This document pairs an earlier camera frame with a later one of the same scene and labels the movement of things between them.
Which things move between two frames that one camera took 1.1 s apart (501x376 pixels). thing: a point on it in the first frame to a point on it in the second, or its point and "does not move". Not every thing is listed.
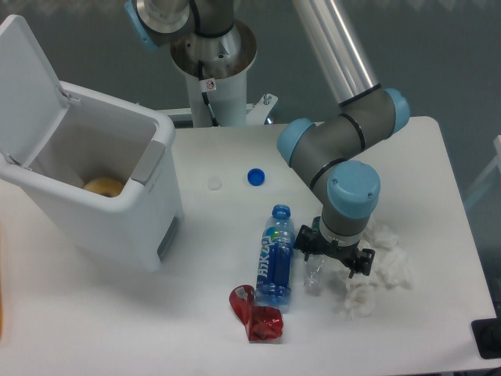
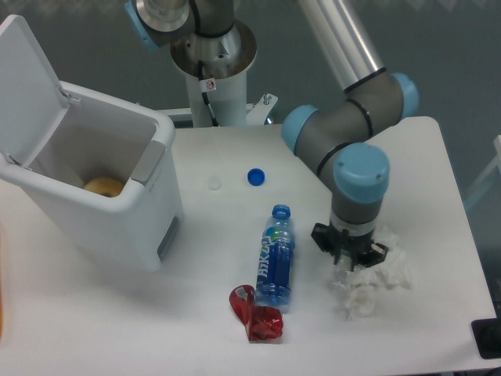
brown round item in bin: x=105 y=186 does not move
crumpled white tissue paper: x=391 y=269 does not move
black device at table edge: x=487 y=335 does not move
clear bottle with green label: x=315 y=274 to x=343 y=268
